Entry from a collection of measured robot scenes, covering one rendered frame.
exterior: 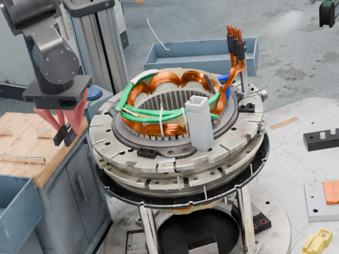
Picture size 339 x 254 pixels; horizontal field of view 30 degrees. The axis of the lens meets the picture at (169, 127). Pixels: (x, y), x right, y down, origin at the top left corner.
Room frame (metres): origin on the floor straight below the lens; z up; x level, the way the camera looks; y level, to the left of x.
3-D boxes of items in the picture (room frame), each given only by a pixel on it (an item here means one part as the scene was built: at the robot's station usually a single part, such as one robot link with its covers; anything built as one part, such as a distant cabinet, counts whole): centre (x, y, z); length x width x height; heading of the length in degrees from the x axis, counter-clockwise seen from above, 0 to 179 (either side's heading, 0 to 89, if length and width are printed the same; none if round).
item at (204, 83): (1.05, -0.06, 1.12); 0.06 x 0.02 x 0.04; 57
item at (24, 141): (1.05, 0.29, 1.05); 0.20 x 0.19 x 0.02; 155
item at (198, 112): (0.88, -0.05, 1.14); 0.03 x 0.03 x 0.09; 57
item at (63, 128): (0.92, 0.19, 1.14); 0.04 x 0.01 x 0.02; 157
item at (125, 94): (1.01, 0.06, 1.15); 0.15 x 0.04 x 0.02; 147
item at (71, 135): (0.92, 0.17, 1.14); 0.04 x 0.01 x 0.02; 157
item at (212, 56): (1.30, -0.10, 0.92); 0.25 x 0.11 x 0.28; 74
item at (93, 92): (1.24, 0.16, 1.04); 0.04 x 0.04 x 0.01
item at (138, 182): (0.89, 0.09, 1.06); 0.09 x 0.04 x 0.01; 57
